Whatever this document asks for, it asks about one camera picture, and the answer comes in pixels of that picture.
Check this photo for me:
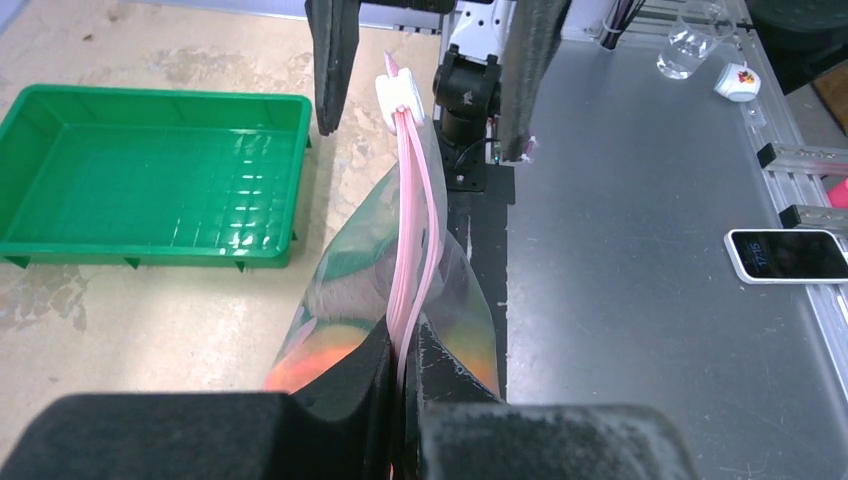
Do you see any clear pink zip top bag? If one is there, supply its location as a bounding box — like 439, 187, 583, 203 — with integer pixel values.
271, 58, 498, 394

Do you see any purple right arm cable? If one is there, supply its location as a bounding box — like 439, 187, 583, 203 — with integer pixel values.
599, 0, 647, 51

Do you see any white smartphone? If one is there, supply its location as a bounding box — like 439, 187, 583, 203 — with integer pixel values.
723, 229, 847, 285

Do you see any green plastic tray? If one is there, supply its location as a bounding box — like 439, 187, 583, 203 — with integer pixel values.
1, 84, 312, 270

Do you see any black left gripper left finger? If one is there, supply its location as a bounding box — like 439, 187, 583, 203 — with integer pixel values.
1, 323, 394, 479

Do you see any pink object at edge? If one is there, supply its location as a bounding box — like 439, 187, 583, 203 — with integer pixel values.
827, 179, 848, 209

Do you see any orange green toy mango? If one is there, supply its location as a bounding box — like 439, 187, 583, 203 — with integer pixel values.
262, 325, 367, 393

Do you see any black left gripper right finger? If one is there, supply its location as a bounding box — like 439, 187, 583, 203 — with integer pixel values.
394, 321, 699, 479

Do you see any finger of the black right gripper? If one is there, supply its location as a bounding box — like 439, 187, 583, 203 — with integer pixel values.
304, 0, 361, 136
498, 0, 571, 161

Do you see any clear glass cup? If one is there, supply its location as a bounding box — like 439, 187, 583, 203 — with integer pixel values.
656, 1, 734, 80

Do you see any white printed ceramic cup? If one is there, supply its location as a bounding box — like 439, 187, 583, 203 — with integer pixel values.
713, 63, 762, 103

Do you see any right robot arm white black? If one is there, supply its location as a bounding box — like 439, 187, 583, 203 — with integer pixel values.
304, 1, 572, 161

